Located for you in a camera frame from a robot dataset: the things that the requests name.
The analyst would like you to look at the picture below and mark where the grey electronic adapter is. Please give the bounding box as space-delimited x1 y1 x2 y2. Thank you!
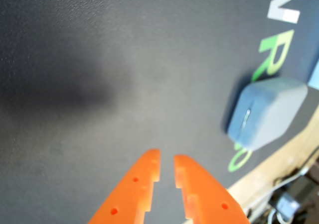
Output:
273 193 301 219

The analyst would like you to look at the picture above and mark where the white cardboard box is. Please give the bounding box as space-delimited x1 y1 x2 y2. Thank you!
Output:
307 57 319 90

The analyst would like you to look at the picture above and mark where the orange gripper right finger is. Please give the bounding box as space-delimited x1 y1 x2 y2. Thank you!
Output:
173 154 250 224

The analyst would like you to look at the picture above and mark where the white cable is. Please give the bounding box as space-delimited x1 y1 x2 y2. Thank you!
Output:
243 156 319 215

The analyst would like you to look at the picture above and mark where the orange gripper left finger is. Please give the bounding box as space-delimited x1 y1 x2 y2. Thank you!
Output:
87 148 161 224

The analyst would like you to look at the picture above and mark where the dark mat with WOWROBO print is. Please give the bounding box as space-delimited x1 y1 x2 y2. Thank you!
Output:
0 0 319 224

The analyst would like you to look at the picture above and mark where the grey square usb charger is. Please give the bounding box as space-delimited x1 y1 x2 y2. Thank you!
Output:
226 76 309 152

